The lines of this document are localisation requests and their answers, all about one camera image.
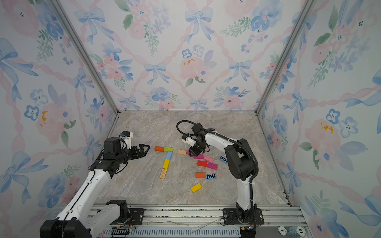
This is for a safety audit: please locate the orange block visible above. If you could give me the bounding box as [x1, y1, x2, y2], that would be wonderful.
[195, 172, 206, 179]
[154, 146, 165, 152]

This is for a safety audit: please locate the tan wooden block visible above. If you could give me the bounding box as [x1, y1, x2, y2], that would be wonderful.
[177, 149, 187, 155]

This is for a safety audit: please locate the yellow block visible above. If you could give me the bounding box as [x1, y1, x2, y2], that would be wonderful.
[162, 160, 170, 170]
[191, 183, 202, 193]

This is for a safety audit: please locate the light blue block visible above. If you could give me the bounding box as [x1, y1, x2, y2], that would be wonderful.
[166, 151, 173, 161]

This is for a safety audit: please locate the striped natural wood block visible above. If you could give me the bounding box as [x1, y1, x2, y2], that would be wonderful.
[159, 169, 168, 179]

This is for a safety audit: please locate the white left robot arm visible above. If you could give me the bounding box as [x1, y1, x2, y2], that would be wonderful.
[40, 131, 150, 238]

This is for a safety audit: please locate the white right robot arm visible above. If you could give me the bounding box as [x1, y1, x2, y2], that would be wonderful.
[182, 120, 259, 224]

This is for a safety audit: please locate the light pink block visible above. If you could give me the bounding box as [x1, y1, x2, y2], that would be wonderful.
[203, 155, 214, 163]

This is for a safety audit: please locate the red block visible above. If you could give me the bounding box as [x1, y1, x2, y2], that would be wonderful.
[197, 161, 208, 167]

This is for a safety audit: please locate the magenta block flat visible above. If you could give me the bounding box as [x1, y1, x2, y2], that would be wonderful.
[207, 163, 218, 170]

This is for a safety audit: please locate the blue slotted block far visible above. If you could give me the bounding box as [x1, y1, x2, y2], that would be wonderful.
[219, 156, 228, 164]

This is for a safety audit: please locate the blue slotted block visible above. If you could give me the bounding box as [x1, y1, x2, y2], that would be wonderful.
[205, 174, 216, 180]
[219, 156, 228, 164]

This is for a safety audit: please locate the blue slotted block near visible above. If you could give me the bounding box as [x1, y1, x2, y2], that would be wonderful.
[205, 174, 216, 180]

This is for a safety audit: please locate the yellow block front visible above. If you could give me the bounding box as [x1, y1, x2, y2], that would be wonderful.
[191, 183, 202, 193]

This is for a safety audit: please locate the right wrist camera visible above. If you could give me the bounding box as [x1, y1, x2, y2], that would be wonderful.
[182, 133, 197, 146]

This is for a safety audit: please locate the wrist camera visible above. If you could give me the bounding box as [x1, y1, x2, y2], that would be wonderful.
[120, 131, 134, 149]
[182, 133, 197, 146]

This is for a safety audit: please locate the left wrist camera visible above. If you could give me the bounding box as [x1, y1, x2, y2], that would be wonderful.
[120, 131, 134, 149]

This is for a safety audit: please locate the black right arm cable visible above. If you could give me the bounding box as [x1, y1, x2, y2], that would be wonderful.
[176, 119, 260, 182]

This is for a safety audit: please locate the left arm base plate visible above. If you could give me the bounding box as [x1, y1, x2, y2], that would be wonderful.
[127, 208, 145, 225]

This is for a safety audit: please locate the aluminium front rail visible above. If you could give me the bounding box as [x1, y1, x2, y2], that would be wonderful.
[88, 204, 312, 238]

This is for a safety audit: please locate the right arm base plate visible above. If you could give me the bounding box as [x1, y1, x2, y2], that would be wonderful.
[222, 208, 265, 226]

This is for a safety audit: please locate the aluminium left corner post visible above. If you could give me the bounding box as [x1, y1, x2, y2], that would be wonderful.
[49, 0, 120, 115]

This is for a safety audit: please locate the aluminium corner post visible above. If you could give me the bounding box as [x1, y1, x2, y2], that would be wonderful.
[255, 0, 316, 116]
[49, 0, 120, 115]

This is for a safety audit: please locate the aluminium right corner post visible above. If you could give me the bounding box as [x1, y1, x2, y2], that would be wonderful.
[255, 0, 316, 116]

